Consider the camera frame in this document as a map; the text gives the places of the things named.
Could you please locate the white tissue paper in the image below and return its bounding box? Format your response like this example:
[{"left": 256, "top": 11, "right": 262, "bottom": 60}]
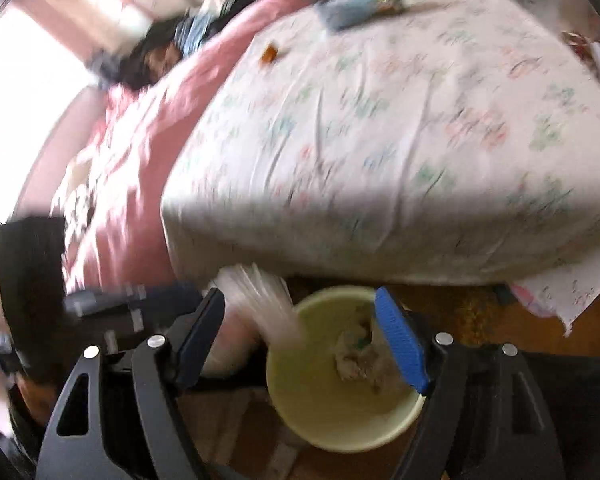
[{"left": 334, "top": 317, "right": 396, "bottom": 393}]

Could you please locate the pale yellow plastic bin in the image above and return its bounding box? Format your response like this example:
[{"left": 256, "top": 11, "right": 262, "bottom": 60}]
[{"left": 266, "top": 285, "right": 427, "bottom": 453}]

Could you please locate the floral tablecloth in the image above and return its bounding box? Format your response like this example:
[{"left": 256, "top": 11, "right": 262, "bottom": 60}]
[{"left": 160, "top": 0, "right": 600, "bottom": 336}]

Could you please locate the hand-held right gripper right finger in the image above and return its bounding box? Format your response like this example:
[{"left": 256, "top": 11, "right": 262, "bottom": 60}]
[{"left": 375, "top": 287, "right": 566, "bottom": 480}]

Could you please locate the cream garment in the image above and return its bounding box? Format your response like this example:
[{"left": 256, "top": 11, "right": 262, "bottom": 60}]
[{"left": 52, "top": 157, "right": 106, "bottom": 231}]

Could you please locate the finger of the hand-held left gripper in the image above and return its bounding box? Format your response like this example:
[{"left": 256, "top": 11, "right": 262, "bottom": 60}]
[{"left": 62, "top": 282, "right": 206, "bottom": 348}]

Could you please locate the pile of dark clothes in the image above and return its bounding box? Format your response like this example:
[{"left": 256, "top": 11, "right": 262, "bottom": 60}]
[{"left": 87, "top": 0, "right": 301, "bottom": 86}]

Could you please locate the clear plastic bottle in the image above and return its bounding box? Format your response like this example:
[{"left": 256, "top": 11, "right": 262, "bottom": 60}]
[{"left": 202, "top": 264, "right": 306, "bottom": 378}]

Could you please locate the window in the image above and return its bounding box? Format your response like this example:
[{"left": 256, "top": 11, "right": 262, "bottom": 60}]
[{"left": 0, "top": 5, "right": 98, "bottom": 241}]

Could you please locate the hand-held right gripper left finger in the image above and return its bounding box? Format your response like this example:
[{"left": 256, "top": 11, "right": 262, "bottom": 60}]
[{"left": 36, "top": 287, "right": 226, "bottom": 480}]

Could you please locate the pink blanket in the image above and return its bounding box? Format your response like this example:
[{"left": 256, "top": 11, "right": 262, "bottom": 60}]
[{"left": 45, "top": 0, "right": 321, "bottom": 296}]

